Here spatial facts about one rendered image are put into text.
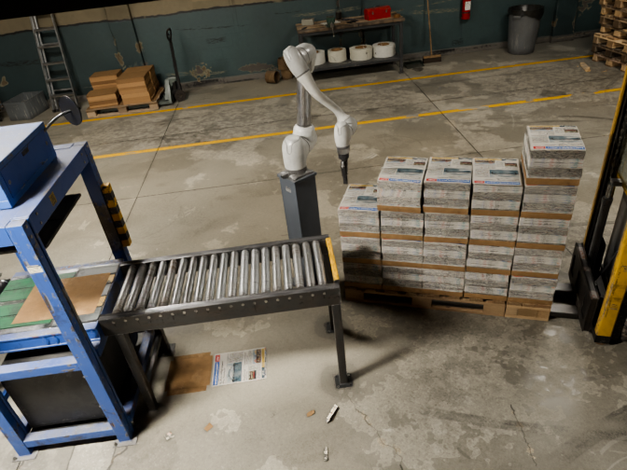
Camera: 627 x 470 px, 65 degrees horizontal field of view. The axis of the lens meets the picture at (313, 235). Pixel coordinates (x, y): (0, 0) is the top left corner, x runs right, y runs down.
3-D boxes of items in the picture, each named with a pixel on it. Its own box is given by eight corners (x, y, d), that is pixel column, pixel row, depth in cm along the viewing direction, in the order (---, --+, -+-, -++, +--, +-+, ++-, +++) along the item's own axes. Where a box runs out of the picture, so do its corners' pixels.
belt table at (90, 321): (128, 269, 324) (123, 256, 318) (101, 339, 269) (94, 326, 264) (21, 283, 322) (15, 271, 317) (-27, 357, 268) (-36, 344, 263)
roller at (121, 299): (138, 269, 314) (136, 263, 311) (121, 320, 274) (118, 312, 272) (131, 270, 314) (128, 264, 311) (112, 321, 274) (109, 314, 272)
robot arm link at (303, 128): (288, 155, 356) (299, 143, 373) (310, 158, 352) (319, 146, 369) (286, 46, 311) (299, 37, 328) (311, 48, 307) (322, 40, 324)
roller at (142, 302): (159, 266, 314) (157, 260, 311) (144, 316, 275) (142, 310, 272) (151, 268, 314) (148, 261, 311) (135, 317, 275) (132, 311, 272)
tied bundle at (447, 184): (427, 185, 350) (428, 156, 338) (470, 187, 342) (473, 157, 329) (422, 213, 321) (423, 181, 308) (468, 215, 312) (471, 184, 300)
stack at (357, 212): (355, 269, 412) (348, 182, 366) (502, 283, 380) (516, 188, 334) (344, 300, 381) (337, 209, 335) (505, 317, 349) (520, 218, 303)
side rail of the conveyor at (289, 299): (340, 297, 282) (339, 282, 275) (341, 304, 277) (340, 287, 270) (106, 330, 279) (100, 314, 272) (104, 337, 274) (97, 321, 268)
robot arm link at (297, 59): (307, 70, 303) (314, 64, 313) (290, 44, 297) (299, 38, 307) (291, 80, 310) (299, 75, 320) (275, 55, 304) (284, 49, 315)
